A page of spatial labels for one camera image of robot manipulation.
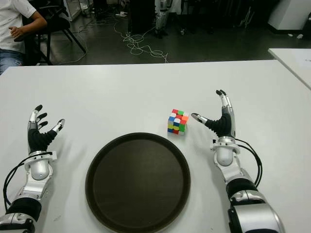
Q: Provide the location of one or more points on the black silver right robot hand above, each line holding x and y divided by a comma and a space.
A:
224, 126

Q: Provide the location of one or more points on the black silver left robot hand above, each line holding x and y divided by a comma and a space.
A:
36, 140

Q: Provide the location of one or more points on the multicoloured Rubik's cube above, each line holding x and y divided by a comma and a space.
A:
177, 122

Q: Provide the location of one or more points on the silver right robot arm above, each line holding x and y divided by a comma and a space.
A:
243, 191

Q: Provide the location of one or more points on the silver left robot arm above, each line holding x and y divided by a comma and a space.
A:
39, 170

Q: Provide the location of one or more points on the dark brown round plate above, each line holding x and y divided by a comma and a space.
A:
137, 184

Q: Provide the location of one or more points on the white side table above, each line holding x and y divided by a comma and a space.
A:
294, 63

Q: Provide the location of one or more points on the small silver floor object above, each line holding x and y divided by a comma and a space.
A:
183, 31

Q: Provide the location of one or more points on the small white floor object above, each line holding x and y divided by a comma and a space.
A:
300, 36

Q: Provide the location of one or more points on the seated person in white shirt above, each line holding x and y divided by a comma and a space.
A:
9, 24

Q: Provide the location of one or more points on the black chair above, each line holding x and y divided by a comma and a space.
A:
58, 23

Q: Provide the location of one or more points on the white humanoid robot legs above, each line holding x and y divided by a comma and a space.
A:
161, 19

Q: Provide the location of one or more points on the white cabinet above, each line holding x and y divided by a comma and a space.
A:
291, 14

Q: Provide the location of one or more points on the black cabinet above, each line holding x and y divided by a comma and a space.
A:
142, 14

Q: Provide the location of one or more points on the white power strip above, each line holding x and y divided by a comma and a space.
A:
121, 15

